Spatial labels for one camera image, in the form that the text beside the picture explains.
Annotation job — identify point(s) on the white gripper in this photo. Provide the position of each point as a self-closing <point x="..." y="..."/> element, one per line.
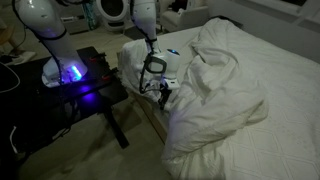
<point x="166" y="87"/>

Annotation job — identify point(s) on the white bed sheet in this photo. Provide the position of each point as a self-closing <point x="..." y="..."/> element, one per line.
<point x="142" y="65"/>

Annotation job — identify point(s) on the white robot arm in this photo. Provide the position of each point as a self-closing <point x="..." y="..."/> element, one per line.
<point x="66" y="67"/>

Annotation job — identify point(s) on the white duvet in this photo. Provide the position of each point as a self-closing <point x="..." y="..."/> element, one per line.
<point x="217" y="101"/>

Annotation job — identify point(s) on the black table clamp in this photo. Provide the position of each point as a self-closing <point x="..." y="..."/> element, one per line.
<point x="102" y="63"/>

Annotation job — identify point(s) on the white armchair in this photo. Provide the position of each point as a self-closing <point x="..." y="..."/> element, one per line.
<point x="196" y="13"/>

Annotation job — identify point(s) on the white round appliance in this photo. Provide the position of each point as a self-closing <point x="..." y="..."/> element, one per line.
<point x="113" y="13"/>

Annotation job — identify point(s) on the white quilted mattress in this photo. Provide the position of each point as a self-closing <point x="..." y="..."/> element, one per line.
<point x="286" y="143"/>

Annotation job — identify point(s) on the black robot table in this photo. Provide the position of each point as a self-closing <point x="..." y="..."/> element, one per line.
<point x="34" y="115"/>

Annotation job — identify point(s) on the wooden bed frame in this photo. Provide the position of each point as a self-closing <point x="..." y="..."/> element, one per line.
<point x="155" y="116"/>

